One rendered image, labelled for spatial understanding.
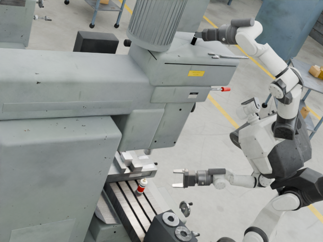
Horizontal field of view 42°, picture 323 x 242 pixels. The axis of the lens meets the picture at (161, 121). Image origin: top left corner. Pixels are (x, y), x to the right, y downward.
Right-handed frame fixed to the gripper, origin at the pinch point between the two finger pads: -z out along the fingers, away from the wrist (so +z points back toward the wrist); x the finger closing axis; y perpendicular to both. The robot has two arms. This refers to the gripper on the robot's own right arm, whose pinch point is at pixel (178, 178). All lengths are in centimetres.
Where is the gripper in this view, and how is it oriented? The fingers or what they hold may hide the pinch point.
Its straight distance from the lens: 240.5
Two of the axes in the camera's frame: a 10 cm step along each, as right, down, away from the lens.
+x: 0.2, -8.4, -5.4
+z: 10.0, -0.2, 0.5
